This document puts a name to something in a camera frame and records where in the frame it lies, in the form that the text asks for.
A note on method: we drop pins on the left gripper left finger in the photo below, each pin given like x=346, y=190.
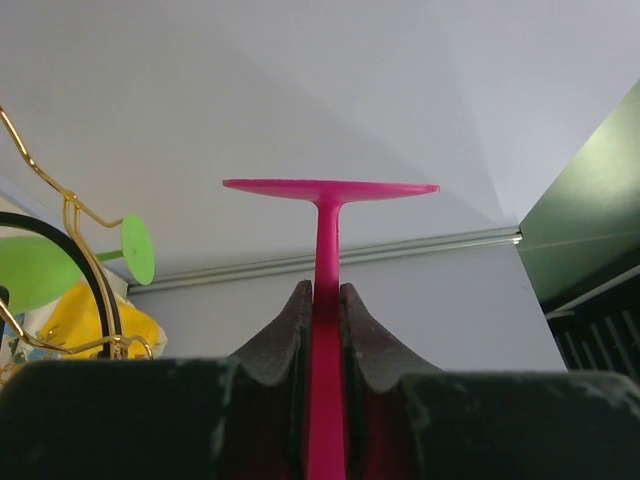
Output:
x=237, y=417

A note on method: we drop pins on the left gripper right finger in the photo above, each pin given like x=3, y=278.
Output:
x=409, y=419

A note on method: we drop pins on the pink wine glass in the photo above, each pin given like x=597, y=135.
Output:
x=326, y=450

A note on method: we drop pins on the green wine glass back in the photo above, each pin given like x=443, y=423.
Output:
x=41, y=266

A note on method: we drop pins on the yellow patterned cloth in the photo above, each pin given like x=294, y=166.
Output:
x=69, y=321

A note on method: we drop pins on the gold wire glass rack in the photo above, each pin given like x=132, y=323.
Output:
x=93, y=235

